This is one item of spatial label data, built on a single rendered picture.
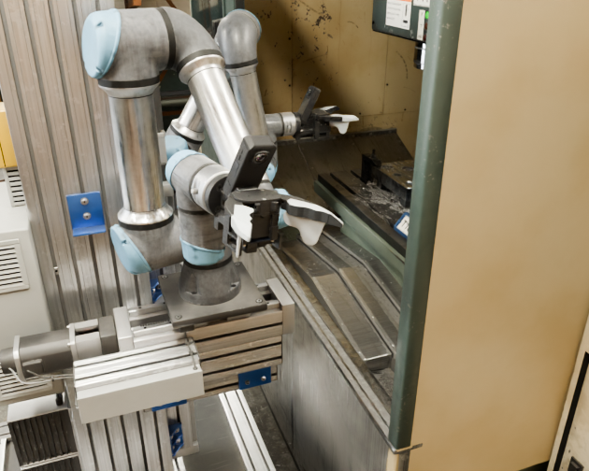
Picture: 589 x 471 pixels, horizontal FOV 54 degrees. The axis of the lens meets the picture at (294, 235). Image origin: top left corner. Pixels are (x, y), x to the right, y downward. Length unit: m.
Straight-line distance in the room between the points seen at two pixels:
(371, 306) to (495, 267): 0.80
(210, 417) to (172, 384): 0.98
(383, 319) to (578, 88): 1.01
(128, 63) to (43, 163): 0.37
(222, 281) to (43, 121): 0.52
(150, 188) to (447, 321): 0.66
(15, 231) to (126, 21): 0.54
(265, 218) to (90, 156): 0.65
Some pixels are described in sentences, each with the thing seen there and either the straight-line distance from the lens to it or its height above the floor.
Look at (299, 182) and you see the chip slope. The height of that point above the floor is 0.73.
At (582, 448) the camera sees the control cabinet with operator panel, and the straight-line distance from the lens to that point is 1.62.
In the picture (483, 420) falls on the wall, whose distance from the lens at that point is 1.46.
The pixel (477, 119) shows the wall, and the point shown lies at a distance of 1.04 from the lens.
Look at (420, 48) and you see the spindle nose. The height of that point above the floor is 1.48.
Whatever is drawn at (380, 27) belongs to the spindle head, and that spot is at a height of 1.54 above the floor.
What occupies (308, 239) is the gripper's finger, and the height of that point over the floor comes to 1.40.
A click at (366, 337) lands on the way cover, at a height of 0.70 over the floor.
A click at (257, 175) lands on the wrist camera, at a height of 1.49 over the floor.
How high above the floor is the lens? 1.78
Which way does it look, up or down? 26 degrees down
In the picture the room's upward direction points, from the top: straight up
